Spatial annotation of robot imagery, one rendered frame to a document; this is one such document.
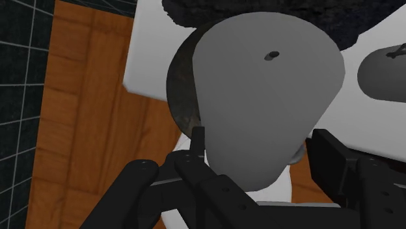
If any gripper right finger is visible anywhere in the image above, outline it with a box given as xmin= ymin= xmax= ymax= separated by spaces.
xmin=305 ymin=128 xmax=406 ymax=229

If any black rough-textured object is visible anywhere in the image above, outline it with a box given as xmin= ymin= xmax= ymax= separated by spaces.
xmin=161 ymin=0 xmax=406 ymax=51

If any dark round dish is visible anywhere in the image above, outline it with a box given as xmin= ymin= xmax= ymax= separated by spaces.
xmin=165 ymin=19 xmax=223 ymax=141

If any grey cone-shaped object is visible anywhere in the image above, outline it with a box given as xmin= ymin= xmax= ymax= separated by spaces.
xmin=192 ymin=11 xmax=346 ymax=193

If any grey rounded object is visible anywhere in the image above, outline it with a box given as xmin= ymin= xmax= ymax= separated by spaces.
xmin=357 ymin=42 xmax=406 ymax=103

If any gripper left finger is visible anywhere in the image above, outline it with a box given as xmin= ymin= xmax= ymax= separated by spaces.
xmin=79 ymin=126 xmax=265 ymax=229

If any white toilet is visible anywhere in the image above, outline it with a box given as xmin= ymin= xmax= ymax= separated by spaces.
xmin=122 ymin=0 xmax=406 ymax=229

